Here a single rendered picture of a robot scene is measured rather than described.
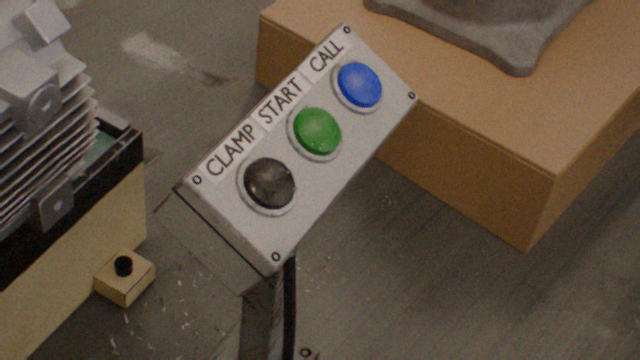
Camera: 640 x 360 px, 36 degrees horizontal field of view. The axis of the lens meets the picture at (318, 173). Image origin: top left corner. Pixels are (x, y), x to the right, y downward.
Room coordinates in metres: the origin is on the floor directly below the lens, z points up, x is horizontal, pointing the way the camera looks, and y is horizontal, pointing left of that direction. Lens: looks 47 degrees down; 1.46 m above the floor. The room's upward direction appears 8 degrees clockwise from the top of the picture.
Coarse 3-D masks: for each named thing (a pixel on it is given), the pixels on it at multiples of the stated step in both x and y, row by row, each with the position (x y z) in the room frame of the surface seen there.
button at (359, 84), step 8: (352, 64) 0.45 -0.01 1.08; (360, 64) 0.46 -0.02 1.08; (344, 72) 0.45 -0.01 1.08; (352, 72) 0.45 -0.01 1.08; (360, 72) 0.45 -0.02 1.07; (368, 72) 0.45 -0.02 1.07; (344, 80) 0.44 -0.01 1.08; (352, 80) 0.44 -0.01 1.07; (360, 80) 0.45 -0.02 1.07; (368, 80) 0.45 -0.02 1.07; (376, 80) 0.45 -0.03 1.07; (344, 88) 0.44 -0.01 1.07; (352, 88) 0.44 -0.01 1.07; (360, 88) 0.44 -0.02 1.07; (368, 88) 0.44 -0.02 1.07; (376, 88) 0.45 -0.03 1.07; (344, 96) 0.43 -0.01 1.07; (352, 96) 0.43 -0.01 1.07; (360, 96) 0.44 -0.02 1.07; (368, 96) 0.44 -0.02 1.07; (376, 96) 0.44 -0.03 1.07; (360, 104) 0.43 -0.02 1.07; (368, 104) 0.43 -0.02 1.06
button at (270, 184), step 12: (252, 168) 0.36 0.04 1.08; (264, 168) 0.36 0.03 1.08; (276, 168) 0.36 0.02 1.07; (252, 180) 0.35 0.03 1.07; (264, 180) 0.35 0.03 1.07; (276, 180) 0.36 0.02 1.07; (288, 180) 0.36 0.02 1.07; (252, 192) 0.34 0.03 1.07; (264, 192) 0.35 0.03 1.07; (276, 192) 0.35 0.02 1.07; (288, 192) 0.35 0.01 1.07; (264, 204) 0.34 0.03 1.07; (276, 204) 0.34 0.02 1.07
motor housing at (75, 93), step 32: (0, 0) 0.45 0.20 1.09; (0, 32) 0.44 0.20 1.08; (64, 64) 0.44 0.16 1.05; (64, 96) 0.42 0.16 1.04; (0, 128) 0.38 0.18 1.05; (64, 128) 0.42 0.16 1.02; (0, 160) 0.37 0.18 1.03; (32, 160) 0.39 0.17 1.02; (64, 160) 0.41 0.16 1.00; (0, 192) 0.36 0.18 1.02; (32, 192) 0.39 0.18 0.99; (0, 224) 0.37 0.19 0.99
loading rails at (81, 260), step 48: (96, 144) 0.51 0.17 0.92; (96, 192) 0.47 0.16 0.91; (48, 240) 0.42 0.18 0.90; (96, 240) 0.46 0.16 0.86; (0, 288) 0.38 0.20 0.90; (48, 288) 0.41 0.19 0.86; (96, 288) 0.45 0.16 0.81; (144, 288) 0.46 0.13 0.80; (0, 336) 0.37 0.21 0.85; (48, 336) 0.41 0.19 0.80
